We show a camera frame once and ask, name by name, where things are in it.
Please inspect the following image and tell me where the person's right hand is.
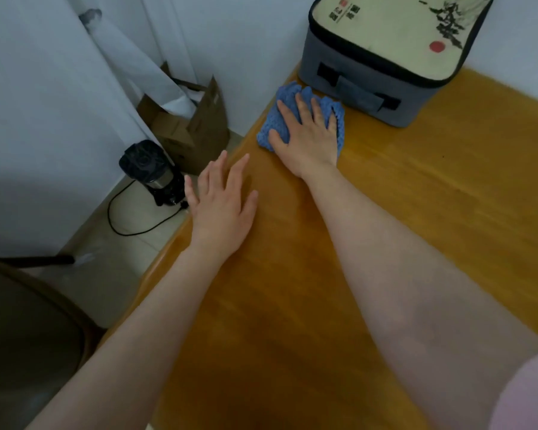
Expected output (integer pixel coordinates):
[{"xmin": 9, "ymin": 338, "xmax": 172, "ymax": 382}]
[{"xmin": 268, "ymin": 92, "xmax": 340, "ymax": 179}]

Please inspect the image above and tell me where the person's left hand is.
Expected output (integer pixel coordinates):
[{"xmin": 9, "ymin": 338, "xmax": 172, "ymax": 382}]
[{"xmin": 184, "ymin": 150, "xmax": 259, "ymax": 261}]

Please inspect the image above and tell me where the blue knitted cloth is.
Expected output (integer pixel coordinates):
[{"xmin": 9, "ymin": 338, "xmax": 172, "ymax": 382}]
[{"xmin": 256, "ymin": 82, "xmax": 345, "ymax": 160}]

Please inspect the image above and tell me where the person's right forearm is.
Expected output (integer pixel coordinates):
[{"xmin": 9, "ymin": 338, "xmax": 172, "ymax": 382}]
[{"xmin": 296, "ymin": 162, "xmax": 538, "ymax": 430}]

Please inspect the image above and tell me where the person's left forearm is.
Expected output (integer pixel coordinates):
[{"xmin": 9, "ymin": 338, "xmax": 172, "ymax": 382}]
[{"xmin": 26, "ymin": 247, "xmax": 238, "ymax": 430}]

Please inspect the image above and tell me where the brown cardboard box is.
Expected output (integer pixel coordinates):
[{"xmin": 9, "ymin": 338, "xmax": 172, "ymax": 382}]
[{"xmin": 137, "ymin": 62, "xmax": 230, "ymax": 176}]

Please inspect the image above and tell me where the black coffee maker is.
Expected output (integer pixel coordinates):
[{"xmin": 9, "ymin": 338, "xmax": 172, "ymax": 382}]
[{"xmin": 119, "ymin": 139, "xmax": 189, "ymax": 208}]

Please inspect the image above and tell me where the grey bag with beige lid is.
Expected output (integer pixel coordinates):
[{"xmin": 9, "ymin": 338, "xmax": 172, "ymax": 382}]
[{"xmin": 297, "ymin": 0, "xmax": 496, "ymax": 129}]

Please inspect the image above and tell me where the white paper roll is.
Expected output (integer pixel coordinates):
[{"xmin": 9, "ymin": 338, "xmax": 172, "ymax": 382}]
[{"xmin": 78, "ymin": 9, "xmax": 197, "ymax": 119}]

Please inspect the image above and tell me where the black rod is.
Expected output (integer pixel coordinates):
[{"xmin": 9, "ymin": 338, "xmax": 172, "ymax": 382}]
[{"xmin": 0, "ymin": 254, "xmax": 76, "ymax": 269}]

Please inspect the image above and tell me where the brown chair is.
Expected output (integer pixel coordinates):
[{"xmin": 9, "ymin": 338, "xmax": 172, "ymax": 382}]
[{"xmin": 0, "ymin": 259, "xmax": 108, "ymax": 430}]

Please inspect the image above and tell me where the pink sleeve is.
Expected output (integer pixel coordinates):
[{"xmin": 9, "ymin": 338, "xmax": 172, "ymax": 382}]
[{"xmin": 489, "ymin": 351, "xmax": 538, "ymax": 430}]

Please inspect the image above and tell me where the black power cable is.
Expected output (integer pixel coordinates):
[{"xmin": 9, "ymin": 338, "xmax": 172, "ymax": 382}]
[{"xmin": 107, "ymin": 178, "xmax": 190, "ymax": 237}]

